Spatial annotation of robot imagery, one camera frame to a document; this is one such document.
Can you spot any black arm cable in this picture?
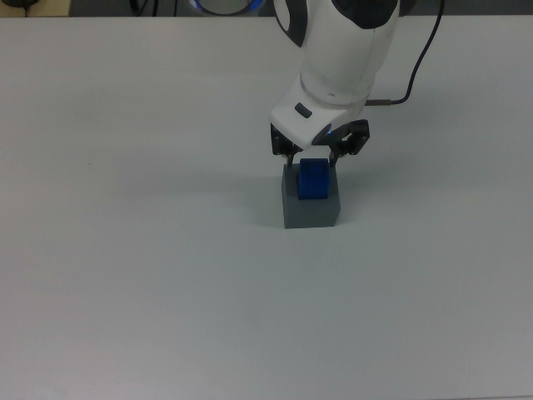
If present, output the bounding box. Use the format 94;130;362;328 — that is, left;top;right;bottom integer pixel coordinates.
365;0;446;108

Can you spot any robot base ring blue light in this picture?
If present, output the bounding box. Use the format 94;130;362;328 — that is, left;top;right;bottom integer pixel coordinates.
187;0;264;16

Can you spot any blue block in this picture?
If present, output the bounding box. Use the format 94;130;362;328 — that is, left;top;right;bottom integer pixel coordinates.
296;157;331;201

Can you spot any grey hollow cuboid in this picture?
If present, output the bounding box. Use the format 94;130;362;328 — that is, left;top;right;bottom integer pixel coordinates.
281;162;343;230

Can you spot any thin dark background cable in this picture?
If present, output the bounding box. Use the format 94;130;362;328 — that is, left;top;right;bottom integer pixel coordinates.
127;0;160;17

